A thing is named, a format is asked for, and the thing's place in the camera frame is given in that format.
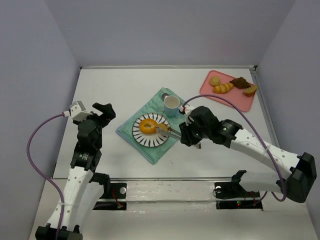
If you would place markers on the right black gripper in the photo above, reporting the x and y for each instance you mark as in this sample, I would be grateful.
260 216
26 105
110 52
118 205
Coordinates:
186 135

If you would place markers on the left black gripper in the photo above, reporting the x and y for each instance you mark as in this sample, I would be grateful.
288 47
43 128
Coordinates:
100 114

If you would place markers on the metal tongs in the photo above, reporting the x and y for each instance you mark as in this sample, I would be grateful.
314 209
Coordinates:
172 132

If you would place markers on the round bun front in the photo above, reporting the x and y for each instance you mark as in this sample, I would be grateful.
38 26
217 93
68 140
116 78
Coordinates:
162 128

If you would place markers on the round bun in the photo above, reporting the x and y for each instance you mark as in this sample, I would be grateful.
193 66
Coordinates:
162 128
215 81

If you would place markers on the orange ring bread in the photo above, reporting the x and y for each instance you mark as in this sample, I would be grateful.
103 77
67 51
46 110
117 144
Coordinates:
148 126

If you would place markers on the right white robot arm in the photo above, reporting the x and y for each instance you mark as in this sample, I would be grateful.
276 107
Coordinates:
293 176

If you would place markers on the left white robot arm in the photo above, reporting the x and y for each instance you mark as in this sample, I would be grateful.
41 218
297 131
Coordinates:
84 186

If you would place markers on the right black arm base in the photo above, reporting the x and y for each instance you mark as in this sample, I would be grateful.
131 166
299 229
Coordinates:
231 196

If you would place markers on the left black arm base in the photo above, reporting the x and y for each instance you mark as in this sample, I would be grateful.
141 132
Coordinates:
113 198

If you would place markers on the striped long bread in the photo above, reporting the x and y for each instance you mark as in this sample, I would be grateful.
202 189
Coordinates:
223 88

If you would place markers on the dark chocolate bread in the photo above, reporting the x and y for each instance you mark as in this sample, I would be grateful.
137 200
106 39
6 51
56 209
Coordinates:
240 83

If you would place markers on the light blue mug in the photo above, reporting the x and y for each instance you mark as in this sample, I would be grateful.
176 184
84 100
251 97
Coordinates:
172 106

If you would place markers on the pink tray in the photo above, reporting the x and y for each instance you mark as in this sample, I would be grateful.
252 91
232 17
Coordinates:
235 95

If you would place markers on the round bun back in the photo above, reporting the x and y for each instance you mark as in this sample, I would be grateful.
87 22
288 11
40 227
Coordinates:
215 81

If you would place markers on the metal spoon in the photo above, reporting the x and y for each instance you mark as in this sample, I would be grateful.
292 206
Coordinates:
164 96

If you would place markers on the green cloth mat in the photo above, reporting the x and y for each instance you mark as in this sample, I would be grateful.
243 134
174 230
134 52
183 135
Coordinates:
154 105

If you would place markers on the white blue striped plate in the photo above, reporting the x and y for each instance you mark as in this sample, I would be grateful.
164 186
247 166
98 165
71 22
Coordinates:
149 140

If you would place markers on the sliced baguette piece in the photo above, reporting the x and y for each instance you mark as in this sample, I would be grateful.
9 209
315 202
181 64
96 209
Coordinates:
250 91

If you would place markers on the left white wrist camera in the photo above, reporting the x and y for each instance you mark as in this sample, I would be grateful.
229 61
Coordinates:
78 111

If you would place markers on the metal table rail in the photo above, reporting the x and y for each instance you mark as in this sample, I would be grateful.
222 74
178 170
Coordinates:
249 67

